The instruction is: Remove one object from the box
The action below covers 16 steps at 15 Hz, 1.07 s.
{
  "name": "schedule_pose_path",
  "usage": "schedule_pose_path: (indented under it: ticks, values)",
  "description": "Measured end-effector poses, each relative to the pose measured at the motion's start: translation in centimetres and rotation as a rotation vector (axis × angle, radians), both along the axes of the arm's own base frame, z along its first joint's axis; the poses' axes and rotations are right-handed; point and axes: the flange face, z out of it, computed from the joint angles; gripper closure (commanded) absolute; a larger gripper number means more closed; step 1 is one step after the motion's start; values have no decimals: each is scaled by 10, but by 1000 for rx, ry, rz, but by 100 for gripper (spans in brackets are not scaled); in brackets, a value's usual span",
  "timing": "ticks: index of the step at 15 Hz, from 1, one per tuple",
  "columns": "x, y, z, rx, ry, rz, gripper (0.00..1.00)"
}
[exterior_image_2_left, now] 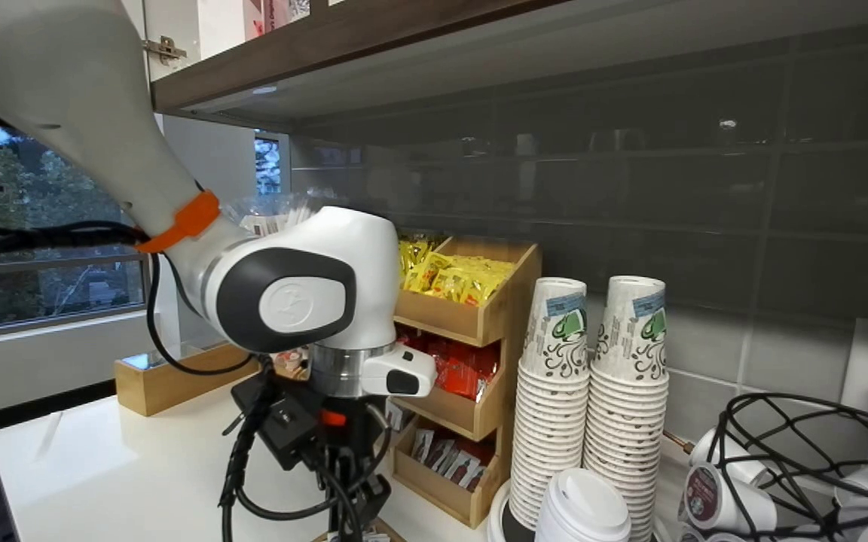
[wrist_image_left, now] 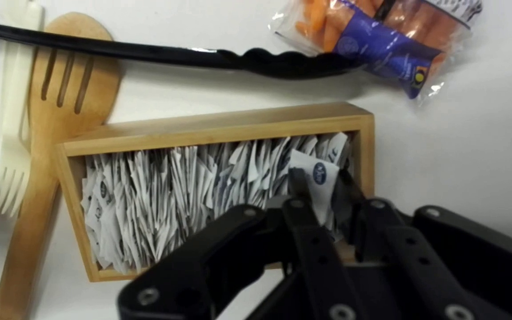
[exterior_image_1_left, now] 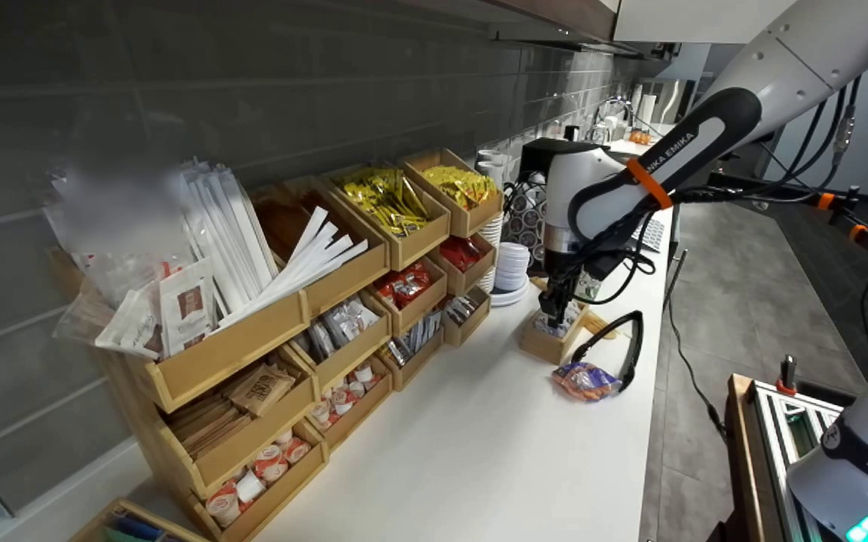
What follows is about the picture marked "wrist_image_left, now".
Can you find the white sugar packets pile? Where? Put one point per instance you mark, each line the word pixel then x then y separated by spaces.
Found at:
pixel 168 196

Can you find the white packet with blue logo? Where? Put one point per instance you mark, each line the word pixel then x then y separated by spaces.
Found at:
pixel 321 171

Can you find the wooden slotted spoon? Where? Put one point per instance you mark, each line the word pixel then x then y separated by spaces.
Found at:
pixel 37 196

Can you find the white plastic fork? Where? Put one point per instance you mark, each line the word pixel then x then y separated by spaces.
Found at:
pixel 17 118

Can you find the small wooden packet box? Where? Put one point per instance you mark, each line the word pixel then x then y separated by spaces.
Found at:
pixel 209 126

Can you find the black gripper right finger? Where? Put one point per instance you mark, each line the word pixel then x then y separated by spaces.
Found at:
pixel 446 278

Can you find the carrot snack bag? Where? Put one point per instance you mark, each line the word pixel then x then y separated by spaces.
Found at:
pixel 387 41

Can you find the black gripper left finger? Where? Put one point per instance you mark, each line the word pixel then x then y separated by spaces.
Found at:
pixel 303 260

